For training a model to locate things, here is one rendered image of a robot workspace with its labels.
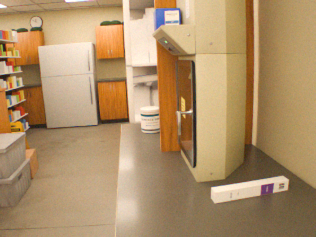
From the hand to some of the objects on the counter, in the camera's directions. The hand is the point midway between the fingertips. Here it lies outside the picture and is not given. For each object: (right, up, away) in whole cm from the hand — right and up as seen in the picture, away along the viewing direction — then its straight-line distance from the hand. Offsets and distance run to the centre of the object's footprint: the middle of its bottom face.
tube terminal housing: (+74, -19, +58) cm, 95 cm away
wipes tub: (+44, -7, +115) cm, 124 cm away
